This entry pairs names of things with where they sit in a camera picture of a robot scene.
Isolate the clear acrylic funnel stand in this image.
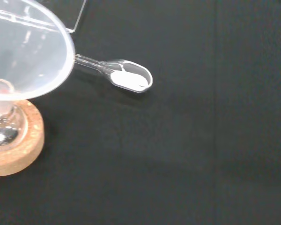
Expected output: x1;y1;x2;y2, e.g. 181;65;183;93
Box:
0;0;88;33

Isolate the translucent plastic funnel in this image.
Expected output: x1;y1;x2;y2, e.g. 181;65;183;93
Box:
0;0;76;102

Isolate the black bench cloth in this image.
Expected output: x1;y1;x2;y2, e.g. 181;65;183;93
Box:
0;0;281;225

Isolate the round-bottom glass flask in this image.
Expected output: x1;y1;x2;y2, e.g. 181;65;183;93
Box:
0;78;30;147

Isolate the cork ring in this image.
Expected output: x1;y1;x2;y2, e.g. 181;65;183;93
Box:
0;98;45;177

